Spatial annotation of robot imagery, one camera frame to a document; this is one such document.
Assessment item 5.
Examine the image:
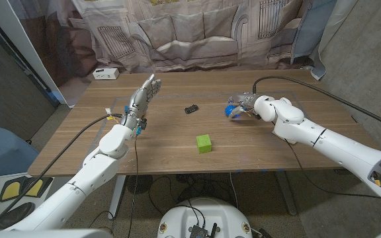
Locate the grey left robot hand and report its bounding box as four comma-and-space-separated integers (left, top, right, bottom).
120, 73, 163, 132

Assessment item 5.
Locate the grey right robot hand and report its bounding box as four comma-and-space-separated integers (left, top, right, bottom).
228, 93, 261, 120

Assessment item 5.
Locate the blue spiky stress ball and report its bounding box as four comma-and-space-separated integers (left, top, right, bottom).
224, 104, 241, 117

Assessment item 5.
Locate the green sticky note block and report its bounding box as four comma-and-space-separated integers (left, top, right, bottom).
196, 134, 212, 154

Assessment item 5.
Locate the white power strip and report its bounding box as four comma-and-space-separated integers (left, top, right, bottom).
92, 67, 120, 81

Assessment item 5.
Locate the black round fan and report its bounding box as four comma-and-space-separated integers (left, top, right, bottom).
126, 174, 154, 195

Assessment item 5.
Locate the printed sofa backdrop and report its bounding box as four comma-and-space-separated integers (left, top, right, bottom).
7, 0, 339, 108

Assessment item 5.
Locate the white table leg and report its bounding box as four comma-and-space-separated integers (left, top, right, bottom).
108, 175, 127, 219

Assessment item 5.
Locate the grey table leg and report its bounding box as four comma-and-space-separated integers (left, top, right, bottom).
275, 171, 298, 216

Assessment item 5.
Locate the pale cloth curtain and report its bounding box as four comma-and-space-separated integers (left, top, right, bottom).
310, 0, 359, 81

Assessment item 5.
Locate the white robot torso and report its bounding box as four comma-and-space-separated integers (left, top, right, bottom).
157, 197, 253, 238

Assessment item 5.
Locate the black computer module with antenna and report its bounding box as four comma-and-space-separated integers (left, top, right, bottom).
189, 223, 218, 238

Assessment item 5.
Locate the blue bin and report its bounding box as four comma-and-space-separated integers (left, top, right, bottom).
0, 127, 40, 188

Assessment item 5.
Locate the yellow and black foot pedal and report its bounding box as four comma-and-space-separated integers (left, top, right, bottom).
0, 176, 54, 203

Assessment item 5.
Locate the person's foot in dark shoe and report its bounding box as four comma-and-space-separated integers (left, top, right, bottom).
0, 194, 36, 231

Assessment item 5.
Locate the thin black left wrist cable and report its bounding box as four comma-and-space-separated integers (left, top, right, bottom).
126, 134, 139, 238

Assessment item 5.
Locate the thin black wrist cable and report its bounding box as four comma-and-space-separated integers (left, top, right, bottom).
126, 134, 139, 238
283, 138, 381, 204

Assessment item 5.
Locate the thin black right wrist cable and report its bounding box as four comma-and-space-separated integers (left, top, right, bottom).
283, 138, 381, 204

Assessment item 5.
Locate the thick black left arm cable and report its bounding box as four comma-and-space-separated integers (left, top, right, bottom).
0, 114, 124, 231

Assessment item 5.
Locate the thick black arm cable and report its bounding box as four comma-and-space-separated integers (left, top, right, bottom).
251, 75, 381, 134
0, 114, 124, 231

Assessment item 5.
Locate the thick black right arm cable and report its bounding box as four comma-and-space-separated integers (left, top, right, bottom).
251, 75, 381, 134

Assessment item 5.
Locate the white partition frame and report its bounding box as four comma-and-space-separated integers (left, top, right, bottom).
0, 0, 74, 108

